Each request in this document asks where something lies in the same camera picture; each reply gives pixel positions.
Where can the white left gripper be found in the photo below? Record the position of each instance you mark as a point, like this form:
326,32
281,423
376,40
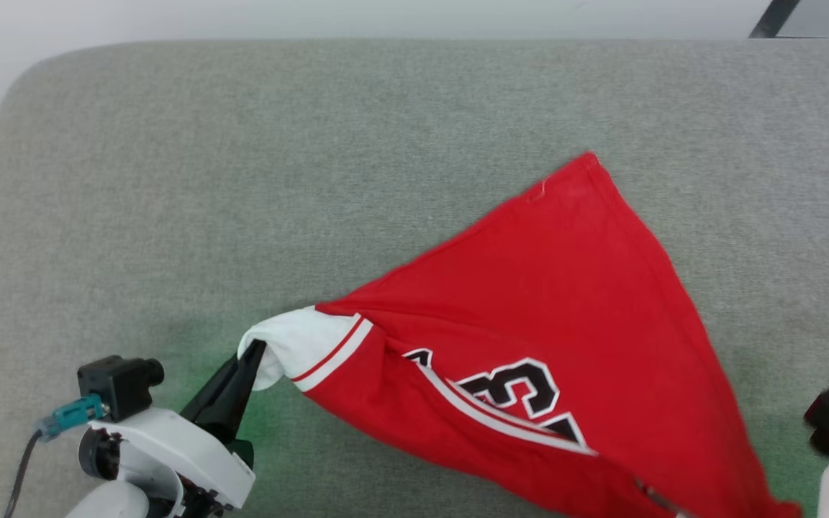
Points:
170,446

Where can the red jersey with white trim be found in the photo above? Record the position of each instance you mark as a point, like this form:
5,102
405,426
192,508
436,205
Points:
565,288

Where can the grey fabric sofa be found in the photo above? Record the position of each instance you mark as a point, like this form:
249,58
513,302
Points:
242,180

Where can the black slanted bar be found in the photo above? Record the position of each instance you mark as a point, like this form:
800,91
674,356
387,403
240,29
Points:
774,18

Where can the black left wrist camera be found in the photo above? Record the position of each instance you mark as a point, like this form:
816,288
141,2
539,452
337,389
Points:
116,385

